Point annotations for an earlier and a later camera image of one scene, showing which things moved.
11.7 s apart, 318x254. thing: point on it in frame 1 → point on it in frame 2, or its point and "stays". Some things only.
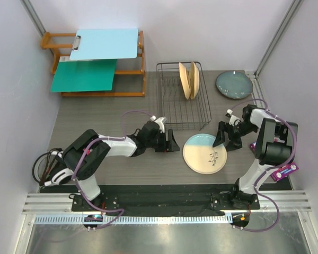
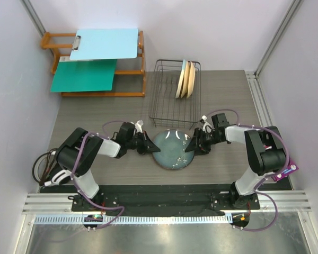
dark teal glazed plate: x=234 y=84 → x=173 y=144
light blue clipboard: x=105 y=44 stays
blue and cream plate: x=201 y=157 → x=180 y=88
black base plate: x=167 y=199 stays
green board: x=84 y=75 stays
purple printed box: x=282 y=172 stays
